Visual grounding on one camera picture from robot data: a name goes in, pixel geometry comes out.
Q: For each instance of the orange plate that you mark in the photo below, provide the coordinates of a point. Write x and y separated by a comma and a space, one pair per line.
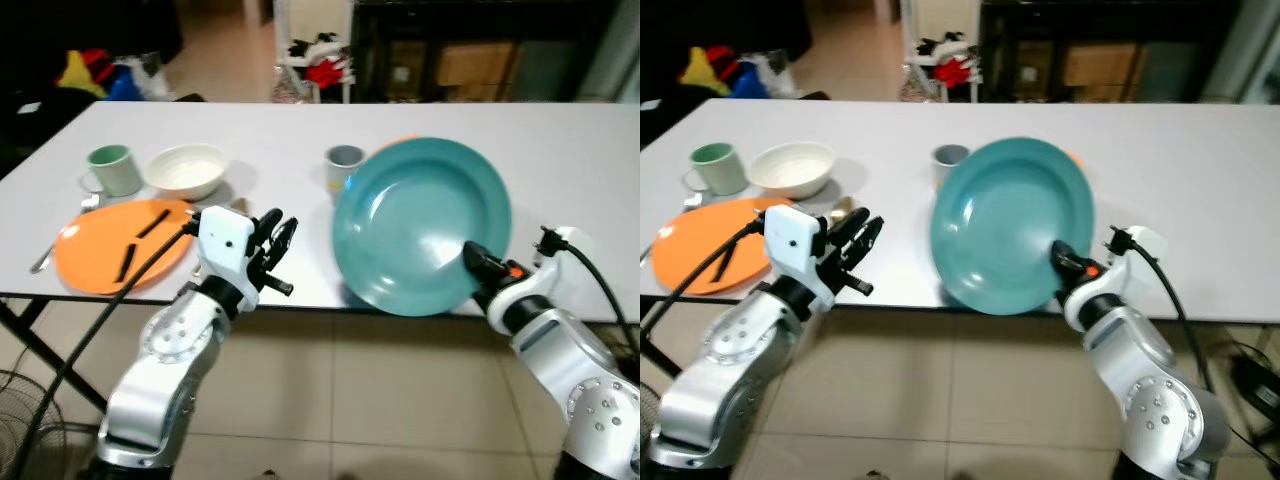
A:
690, 250
95, 250

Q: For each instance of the patterned basket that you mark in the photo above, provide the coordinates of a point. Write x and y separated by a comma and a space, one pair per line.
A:
285, 90
912, 88

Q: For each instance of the blue plush toy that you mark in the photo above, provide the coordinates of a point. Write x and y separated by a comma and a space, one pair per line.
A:
125, 88
748, 85

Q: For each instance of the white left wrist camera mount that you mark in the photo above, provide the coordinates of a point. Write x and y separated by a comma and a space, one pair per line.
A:
225, 245
793, 240

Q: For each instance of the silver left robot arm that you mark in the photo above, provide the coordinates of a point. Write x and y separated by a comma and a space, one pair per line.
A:
730, 345
180, 340

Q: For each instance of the grey mug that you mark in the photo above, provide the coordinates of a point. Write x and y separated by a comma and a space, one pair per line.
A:
948, 160
342, 170

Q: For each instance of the black table leg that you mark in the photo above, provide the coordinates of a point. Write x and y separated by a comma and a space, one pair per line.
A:
50, 355
655, 352

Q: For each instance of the teal plate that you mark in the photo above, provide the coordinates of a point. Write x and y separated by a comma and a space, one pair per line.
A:
1000, 230
410, 230

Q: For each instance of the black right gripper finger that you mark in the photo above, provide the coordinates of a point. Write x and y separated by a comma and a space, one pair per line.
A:
1070, 260
483, 260

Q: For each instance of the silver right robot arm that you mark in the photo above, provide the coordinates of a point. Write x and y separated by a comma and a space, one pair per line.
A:
570, 360
1150, 370

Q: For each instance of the large cardboard box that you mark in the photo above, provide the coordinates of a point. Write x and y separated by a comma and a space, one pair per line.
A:
1100, 65
478, 65

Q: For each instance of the green mug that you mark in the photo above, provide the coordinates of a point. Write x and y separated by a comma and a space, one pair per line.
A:
720, 170
115, 172

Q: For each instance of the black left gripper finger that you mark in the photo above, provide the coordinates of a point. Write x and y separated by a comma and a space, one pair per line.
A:
268, 230
866, 244
284, 244
846, 230

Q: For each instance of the black shelf unit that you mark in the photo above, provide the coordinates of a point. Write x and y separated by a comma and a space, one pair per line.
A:
560, 40
1180, 40

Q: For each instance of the red cloth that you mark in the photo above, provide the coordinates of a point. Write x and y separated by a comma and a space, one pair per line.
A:
952, 72
327, 72

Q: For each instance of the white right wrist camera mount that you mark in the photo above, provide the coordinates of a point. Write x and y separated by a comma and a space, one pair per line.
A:
575, 250
1148, 245

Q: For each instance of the white rack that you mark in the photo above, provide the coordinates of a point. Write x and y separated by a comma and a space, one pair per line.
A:
940, 25
320, 25

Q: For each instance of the yellow plush toy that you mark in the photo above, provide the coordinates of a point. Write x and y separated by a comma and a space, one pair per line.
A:
700, 70
78, 72

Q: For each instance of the silver metal spoon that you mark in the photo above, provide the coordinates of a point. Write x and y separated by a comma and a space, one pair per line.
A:
62, 240
692, 202

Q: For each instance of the red plush toy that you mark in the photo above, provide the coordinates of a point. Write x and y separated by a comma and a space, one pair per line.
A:
722, 58
98, 60

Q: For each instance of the small cardboard box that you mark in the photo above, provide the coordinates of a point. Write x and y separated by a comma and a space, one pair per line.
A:
405, 70
1030, 70

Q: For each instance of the orange bowl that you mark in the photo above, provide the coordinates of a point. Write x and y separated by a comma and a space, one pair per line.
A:
402, 141
1075, 158

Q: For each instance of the white ceramic bowl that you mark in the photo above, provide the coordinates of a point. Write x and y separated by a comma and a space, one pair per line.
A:
185, 172
790, 170

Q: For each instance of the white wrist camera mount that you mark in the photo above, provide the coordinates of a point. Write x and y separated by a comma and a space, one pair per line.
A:
225, 245
793, 240
575, 250
1148, 245

